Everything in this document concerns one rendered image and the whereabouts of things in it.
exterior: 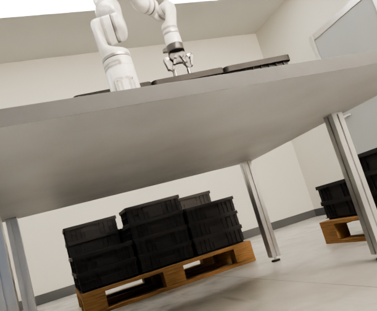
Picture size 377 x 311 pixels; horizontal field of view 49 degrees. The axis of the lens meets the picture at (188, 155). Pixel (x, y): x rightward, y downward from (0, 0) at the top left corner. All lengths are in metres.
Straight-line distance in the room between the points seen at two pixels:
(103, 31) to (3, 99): 3.97
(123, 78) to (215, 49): 4.78
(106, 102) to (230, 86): 0.31
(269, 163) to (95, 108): 4.89
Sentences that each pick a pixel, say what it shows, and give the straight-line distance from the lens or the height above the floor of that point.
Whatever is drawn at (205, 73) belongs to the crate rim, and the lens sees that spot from 1.66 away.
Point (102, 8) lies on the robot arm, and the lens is 1.52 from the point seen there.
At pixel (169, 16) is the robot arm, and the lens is 1.93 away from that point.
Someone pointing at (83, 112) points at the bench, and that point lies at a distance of 0.93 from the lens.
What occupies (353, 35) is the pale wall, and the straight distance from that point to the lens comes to 4.85.
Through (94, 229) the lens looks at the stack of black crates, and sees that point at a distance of 3.20.
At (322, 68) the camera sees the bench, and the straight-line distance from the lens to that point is 1.21.
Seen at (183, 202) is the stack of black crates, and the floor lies 0.56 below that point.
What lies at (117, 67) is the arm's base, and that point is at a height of 0.87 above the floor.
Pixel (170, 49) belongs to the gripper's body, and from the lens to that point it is 1.87.
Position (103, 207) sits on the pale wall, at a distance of 4.94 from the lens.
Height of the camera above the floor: 0.37
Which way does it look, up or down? 9 degrees up
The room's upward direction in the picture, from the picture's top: 16 degrees counter-clockwise
